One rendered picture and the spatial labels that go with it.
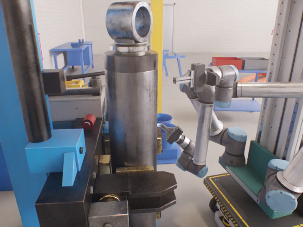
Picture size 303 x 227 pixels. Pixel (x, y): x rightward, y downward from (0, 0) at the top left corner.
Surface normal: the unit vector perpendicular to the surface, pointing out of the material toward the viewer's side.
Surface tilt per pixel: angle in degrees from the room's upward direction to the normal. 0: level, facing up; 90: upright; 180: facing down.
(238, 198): 0
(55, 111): 90
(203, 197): 0
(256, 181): 0
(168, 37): 90
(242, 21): 90
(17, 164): 90
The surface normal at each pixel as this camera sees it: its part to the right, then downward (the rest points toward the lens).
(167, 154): 0.10, 0.37
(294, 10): -0.97, 0.10
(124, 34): -0.41, 0.81
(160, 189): 0.00, -0.93
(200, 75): 0.46, 0.33
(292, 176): -0.72, 0.13
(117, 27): -0.50, 0.54
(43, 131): 0.81, 0.22
